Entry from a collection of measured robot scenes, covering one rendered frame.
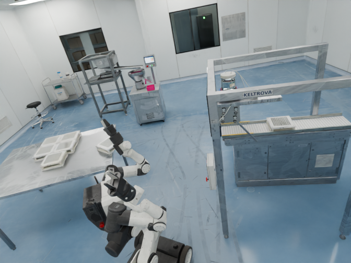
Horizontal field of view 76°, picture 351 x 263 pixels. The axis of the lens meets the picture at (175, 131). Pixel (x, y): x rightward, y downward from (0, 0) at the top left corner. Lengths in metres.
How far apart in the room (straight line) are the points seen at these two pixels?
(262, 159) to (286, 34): 5.65
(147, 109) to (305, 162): 3.15
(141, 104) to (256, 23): 4.41
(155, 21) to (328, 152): 5.73
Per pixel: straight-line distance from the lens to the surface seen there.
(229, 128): 2.75
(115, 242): 1.82
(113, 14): 7.42
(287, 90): 1.67
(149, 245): 2.25
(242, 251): 2.60
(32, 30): 8.34
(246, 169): 2.94
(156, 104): 4.78
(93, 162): 2.76
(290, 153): 2.89
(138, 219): 1.46
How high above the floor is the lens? 2.22
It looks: 29 degrees down
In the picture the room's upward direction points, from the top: 12 degrees counter-clockwise
